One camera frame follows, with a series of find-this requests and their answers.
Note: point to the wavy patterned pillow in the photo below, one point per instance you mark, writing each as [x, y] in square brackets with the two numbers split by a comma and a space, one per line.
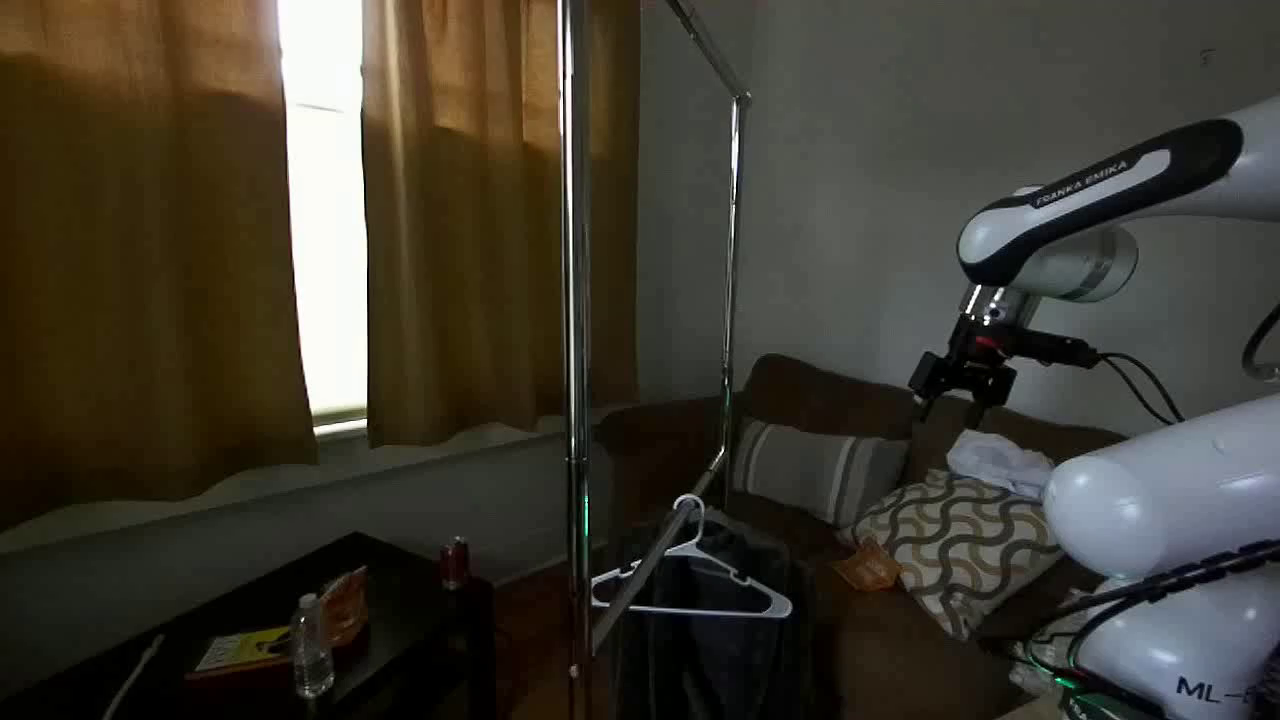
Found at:
[966, 545]

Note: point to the grey striped pillow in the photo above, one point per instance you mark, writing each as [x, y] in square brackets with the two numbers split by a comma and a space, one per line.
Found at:
[812, 470]

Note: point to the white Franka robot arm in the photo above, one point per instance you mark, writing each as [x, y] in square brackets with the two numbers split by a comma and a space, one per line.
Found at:
[1201, 495]

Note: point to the black laundry hamper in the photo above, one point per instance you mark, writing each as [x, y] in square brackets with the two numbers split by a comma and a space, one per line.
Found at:
[721, 667]

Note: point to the black low table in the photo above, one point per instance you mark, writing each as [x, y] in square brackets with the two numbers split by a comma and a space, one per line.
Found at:
[385, 612]

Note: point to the small orange item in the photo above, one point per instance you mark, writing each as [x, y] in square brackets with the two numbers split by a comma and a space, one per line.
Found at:
[870, 568]

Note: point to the wide mustard curtain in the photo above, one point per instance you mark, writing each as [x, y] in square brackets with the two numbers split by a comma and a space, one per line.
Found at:
[132, 267]

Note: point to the clear plastic bottle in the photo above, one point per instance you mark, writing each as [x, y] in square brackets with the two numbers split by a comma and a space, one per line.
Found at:
[312, 653]

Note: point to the brown sofa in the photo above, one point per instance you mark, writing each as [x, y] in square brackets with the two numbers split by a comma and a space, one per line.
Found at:
[812, 393]

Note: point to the yellow flat box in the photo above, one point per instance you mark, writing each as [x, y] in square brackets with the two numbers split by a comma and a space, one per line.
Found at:
[242, 653]

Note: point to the clear plastic bag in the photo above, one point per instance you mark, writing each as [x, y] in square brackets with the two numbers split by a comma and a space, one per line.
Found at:
[1045, 653]

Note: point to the narrow mustard curtain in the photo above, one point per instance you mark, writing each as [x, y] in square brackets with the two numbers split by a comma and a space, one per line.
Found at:
[466, 225]

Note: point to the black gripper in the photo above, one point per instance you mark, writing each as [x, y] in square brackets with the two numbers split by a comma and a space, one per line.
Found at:
[966, 369]

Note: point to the bright window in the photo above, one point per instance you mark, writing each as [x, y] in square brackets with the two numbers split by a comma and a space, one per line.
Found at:
[325, 225]

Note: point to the dark bottle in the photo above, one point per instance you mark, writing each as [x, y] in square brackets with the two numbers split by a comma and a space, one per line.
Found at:
[457, 560]

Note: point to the chrome garment rack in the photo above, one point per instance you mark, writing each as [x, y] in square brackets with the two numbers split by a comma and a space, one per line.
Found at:
[573, 334]

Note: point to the white plastic coat hanger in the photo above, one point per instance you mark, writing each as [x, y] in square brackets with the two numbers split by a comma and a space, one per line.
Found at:
[744, 597]

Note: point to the thin white stick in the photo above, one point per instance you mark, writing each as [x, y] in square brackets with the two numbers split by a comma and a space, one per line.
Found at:
[128, 678]

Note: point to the white crumpled cloth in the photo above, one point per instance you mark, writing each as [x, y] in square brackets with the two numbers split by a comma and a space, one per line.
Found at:
[1001, 460]

